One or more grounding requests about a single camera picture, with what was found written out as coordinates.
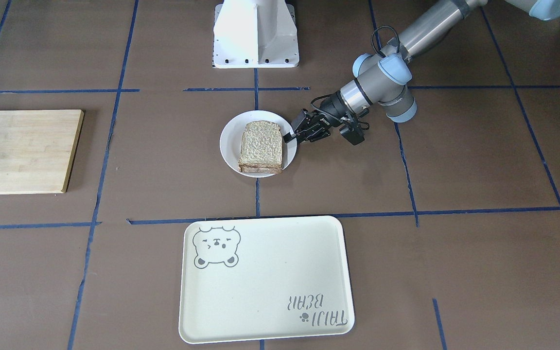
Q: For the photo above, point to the bread slice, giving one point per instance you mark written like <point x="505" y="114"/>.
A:
<point x="261" y="144"/>
<point x="260" y="168"/>

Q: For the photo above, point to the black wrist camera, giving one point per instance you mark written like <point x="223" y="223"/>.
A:
<point x="352" y="131"/>

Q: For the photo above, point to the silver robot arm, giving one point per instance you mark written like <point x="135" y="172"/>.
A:
<point x="380" y="79"/>

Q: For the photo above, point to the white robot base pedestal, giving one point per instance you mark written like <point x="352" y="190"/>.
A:
<point x="255" y="34"/>

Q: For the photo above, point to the cream bear serving tray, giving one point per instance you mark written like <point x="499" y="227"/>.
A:
<point x="265" y="278"/>

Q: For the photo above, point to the wooden cutting board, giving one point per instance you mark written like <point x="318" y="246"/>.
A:
<point x="37" y="149"/>

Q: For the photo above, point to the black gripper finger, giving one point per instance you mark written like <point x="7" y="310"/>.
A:
<point x="303" y="122"/>
<point x="299" y="134"/>

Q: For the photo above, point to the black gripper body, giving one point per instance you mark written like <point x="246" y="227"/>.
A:
<point x="329" y="114"/>

